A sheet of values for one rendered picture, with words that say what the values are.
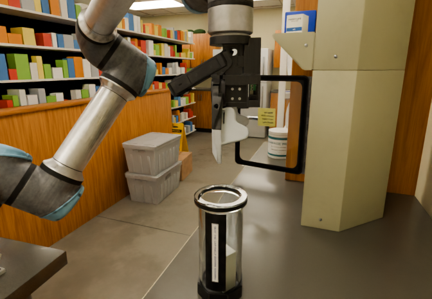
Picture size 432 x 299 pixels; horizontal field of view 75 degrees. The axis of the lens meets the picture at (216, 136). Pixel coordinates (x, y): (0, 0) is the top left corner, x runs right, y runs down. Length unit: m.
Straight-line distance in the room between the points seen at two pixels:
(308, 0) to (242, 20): 0.77
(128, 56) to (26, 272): 0.60
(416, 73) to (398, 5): 0.36
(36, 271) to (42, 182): 0.21
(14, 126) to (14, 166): 1.57
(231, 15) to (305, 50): 0.40
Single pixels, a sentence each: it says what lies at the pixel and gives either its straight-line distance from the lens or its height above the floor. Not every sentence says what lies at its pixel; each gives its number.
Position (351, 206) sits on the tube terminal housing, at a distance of 0.96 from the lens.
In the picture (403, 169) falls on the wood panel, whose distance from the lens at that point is 1.31.
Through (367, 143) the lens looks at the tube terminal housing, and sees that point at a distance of 0.93.
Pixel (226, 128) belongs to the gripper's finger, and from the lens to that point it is 0.46.
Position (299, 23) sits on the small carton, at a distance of 0.93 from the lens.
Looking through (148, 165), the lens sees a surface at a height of 0.44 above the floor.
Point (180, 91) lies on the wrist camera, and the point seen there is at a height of 1.38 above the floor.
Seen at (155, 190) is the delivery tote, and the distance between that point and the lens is 3.09.
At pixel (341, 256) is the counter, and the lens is 0.87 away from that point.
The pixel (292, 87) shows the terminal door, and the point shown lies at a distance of 1.16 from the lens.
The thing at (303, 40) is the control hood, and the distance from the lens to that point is 0.84.
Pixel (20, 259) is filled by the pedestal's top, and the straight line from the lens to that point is 0.94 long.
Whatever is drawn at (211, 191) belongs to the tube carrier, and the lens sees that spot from 0.63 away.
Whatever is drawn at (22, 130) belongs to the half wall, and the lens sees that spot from 2.46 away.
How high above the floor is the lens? 1.41
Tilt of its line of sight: 14 degrees down
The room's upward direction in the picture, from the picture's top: straight up
